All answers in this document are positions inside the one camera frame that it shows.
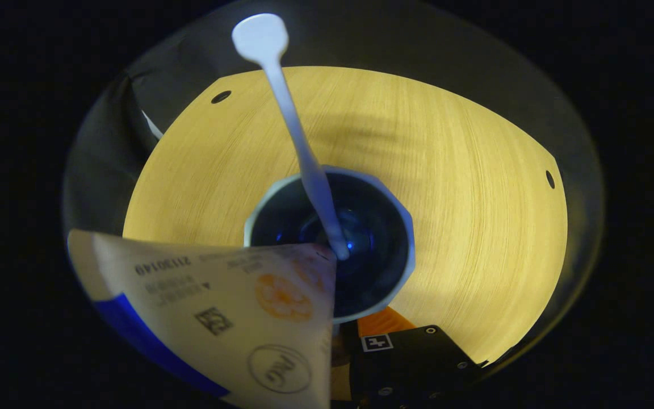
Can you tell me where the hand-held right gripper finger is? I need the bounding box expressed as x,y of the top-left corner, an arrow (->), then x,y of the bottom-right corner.
343,307 -> 484,409

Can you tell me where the white toothpaste tube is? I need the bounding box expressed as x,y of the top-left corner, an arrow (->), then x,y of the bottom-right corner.
68,228 -> 337,409

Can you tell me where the white toothbrush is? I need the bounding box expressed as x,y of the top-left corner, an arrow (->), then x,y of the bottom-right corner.
232,13 -> 351,261

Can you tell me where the light blue cup wooden handle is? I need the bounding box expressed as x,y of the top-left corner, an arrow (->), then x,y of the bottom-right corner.
244,166 -> 416,325

